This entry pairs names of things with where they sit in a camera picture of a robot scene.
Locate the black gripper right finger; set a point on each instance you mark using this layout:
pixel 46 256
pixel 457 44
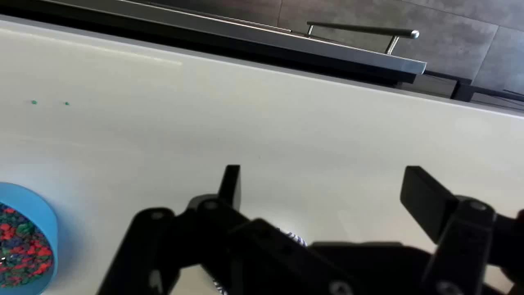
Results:
pixel 463 239

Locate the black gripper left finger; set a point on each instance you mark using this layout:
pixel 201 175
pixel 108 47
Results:
pixel 245 251

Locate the blue bowl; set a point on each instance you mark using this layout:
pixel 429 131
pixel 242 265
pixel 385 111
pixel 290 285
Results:
pixel 46 218

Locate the colourful cereal heap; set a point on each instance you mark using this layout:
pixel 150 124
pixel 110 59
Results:
pixel 21 246

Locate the dark drawer front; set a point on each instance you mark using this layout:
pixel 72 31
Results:
pixel 272 43

